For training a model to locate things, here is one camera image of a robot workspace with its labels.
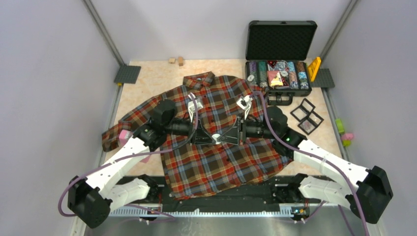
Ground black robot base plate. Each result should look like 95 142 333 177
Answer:
111 176 327 214

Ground plaid flannel shirt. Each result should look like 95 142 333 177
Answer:
102 72 291 199

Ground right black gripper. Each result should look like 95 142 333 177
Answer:
218 113 276 146

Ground left grey baseplate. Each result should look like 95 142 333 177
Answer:
114 64 142 84

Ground black poker chip case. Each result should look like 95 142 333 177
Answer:
245 20 318 106

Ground grey baseplate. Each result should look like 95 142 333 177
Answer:
310 68 335 89
114 64 142 84

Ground black brooch display tray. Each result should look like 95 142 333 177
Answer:
290 98 324 135

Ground yellow plastic toy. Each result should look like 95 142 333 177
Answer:
307 57 322 83

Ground silver brooch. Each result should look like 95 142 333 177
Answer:
301 120 314 130

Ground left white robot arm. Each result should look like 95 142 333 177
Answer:
63 94 203 229

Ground green pink toy pieces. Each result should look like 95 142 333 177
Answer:
335 118 355 147

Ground pink metronome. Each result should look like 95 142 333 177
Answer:
119 130 132 147

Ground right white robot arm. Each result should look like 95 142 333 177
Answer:
213 106 393 224

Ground right grey baseplate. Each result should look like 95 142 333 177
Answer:
310 68 335 89

